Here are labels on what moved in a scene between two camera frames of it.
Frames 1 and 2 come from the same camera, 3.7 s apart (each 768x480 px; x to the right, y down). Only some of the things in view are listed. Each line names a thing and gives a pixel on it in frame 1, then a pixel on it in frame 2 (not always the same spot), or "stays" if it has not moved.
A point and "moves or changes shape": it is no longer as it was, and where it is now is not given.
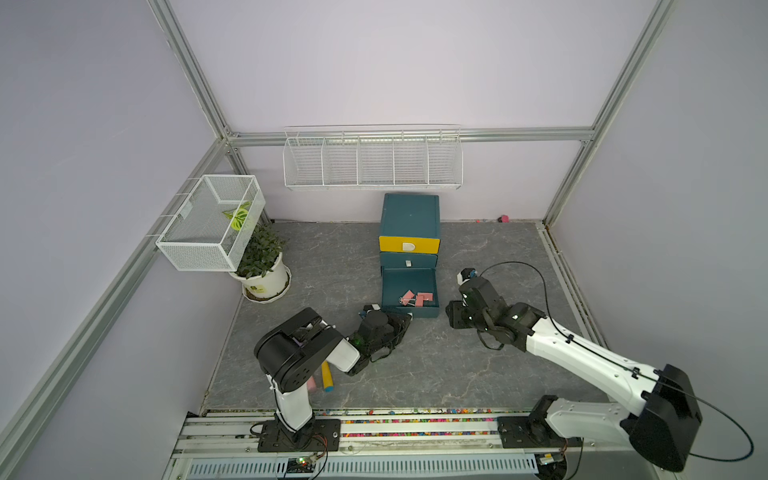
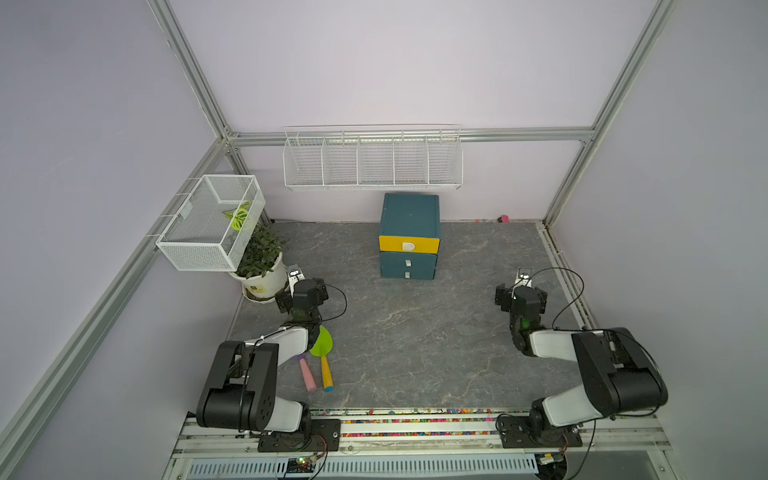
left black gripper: x=398 y=326 → x=284 y=301
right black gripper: x=453 y=313 → x=504 y=296
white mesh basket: x=216 y=224 stays
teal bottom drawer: x=410 y=289 moves or changes shape
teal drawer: x=408 y=260 stays
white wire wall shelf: x=373 y=157 stays
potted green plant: x=262 y=269 stays
